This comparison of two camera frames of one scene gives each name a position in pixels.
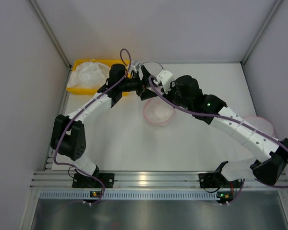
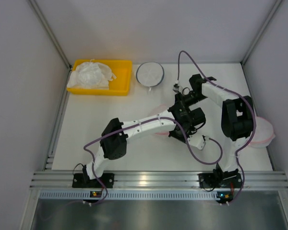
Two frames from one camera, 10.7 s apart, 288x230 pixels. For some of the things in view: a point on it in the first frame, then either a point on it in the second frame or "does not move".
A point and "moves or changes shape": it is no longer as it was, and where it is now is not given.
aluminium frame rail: (63, 180) does not move
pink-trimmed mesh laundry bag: (157, 112) moves or changes shape
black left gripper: (139, 84) -> (182, 133)
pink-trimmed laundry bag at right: (260, 123) does not move
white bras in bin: (90, 74) does not move
